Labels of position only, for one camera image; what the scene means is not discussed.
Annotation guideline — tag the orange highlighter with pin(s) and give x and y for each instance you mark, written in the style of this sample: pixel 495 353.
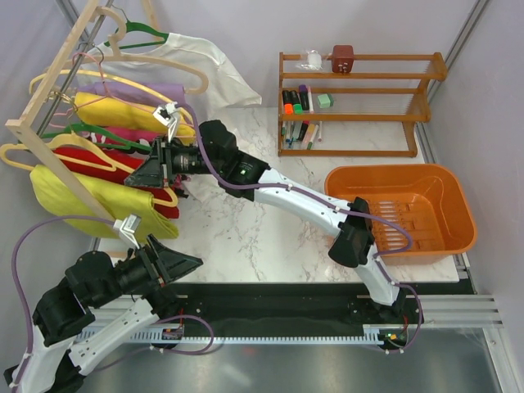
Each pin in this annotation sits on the orange highlighter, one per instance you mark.
pixel 287 102

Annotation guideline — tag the beige wooden hanger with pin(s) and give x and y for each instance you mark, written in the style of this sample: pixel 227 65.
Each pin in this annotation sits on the beige wooden hanger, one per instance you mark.
pixel 163 65

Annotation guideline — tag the small white plastic item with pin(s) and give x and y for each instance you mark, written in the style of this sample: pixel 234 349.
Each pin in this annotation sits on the small white plastic item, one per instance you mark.
pixel 310 60

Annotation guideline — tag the green highlighter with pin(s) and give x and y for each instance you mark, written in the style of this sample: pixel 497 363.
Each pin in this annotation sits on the green highlighter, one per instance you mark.
pixel 295 101

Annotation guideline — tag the green velvet hanger lower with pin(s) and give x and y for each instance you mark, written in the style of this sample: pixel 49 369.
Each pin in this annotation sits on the green velvet hanger lower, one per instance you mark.
pixel 103 137

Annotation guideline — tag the cream plastic hanger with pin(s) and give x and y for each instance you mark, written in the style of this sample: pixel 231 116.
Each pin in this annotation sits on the cream plastic hanger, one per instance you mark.
pixel 104 77

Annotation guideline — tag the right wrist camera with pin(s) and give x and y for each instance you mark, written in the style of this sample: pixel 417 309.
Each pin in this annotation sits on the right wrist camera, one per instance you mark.
pixel 168 116

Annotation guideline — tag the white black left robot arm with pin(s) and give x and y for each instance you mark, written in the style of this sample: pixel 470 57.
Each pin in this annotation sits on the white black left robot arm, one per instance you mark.
pixel 55 361

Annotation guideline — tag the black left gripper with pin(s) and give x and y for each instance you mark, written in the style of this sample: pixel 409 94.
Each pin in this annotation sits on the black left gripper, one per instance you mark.
pixel 164 264

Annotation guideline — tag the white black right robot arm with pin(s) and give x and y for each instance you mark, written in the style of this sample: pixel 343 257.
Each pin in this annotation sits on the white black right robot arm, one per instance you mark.
pixel 242 175

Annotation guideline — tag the wooden desk shelf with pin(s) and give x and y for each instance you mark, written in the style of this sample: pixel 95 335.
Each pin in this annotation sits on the wooden desk shelf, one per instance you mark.
pixel 376 106

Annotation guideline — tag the white t-shirt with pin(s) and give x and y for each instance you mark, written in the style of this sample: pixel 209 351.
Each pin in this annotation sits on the white t-shirt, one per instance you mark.
pixel 226 87

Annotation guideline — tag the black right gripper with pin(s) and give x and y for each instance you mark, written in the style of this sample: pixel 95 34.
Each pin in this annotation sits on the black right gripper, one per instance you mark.
pixel 151 171

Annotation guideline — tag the brown cube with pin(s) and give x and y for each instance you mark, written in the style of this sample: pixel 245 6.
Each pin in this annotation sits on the brown cube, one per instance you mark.
pixel 342 58

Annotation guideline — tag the pink wire hanger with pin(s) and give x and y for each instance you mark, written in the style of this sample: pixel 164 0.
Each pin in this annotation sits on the pink wire hanger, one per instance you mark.
pixel 85 64

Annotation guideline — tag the markers on lower shelf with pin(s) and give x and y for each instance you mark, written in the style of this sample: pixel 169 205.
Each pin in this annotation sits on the markers on lower shelf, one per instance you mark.
pixel 301 135

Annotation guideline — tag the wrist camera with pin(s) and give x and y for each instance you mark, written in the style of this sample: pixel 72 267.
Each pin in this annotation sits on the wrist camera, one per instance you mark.
pixel 126 229
pixel 168 116

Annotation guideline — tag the green eraser block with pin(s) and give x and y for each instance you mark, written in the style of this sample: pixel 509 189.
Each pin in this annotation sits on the green eraser block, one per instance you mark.
pixel 325 100

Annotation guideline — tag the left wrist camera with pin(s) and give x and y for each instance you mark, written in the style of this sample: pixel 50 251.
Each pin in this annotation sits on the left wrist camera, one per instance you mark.
pixel 126 229

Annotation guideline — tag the orange plastic basket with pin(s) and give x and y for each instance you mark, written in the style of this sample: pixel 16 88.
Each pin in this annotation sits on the orange plastic basket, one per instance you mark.
pixel 426 200

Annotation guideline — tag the wooden clothes rack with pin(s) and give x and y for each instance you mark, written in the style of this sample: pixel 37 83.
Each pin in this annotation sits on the wooden clothes rack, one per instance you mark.
pixel 81 35

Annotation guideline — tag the green velvet hanger top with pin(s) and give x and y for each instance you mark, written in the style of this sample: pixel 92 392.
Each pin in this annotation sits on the green velvet hanger top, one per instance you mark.
pixel 139 27

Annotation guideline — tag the yellow velvet hanger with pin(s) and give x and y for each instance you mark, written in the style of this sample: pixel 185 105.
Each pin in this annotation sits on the yellow velvet hanger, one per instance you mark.
pixel 117 159

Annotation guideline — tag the pink patterned garment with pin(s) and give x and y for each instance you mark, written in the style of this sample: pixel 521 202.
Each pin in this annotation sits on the pink patterned garment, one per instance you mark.
pixel 142 135

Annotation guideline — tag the purple garment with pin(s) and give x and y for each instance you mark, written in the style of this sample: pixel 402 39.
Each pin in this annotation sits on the purple garment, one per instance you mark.
pixel 127 94

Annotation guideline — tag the purple cap marker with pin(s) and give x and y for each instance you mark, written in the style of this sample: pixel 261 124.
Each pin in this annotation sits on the purple cap marker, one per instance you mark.
pixel 304 97

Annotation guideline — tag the pink white pen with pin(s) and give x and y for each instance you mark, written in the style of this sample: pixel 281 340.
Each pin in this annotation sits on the pink white pen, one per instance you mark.
pixel 310 99

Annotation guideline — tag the green velvet hanger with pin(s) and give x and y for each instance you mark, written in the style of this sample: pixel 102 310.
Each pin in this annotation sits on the green velvet hanger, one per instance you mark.
pixel 103 137
pixel 139 27

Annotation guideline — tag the cable tray rail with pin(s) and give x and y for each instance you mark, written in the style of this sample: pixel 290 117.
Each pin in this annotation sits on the cable tray rail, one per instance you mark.
pixel 160 335

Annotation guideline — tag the yellow garment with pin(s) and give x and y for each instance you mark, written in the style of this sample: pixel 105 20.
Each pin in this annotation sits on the yellow garment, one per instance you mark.
pixel 105 111

